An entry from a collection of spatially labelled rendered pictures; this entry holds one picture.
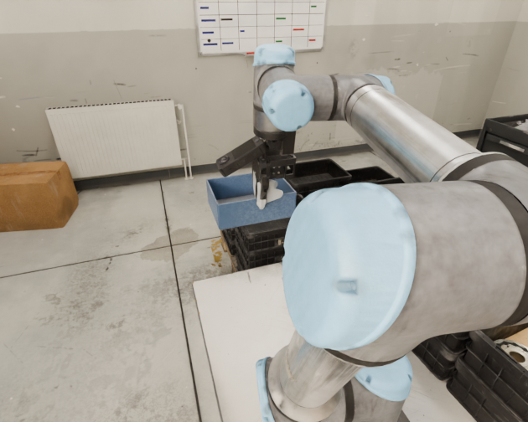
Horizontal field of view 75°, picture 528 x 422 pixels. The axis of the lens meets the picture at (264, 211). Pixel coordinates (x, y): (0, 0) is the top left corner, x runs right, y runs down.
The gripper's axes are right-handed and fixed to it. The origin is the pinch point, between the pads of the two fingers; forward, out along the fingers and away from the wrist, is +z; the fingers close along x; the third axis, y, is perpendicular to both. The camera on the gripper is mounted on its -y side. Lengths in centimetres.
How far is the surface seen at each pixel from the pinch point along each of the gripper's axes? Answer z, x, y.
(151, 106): 71, 240, -27
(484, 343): 14, -40, 39
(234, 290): 43.5, 9.6, -4.4
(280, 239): 67, 52, 28
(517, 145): 39, 68, 176
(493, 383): 22, -45, 41
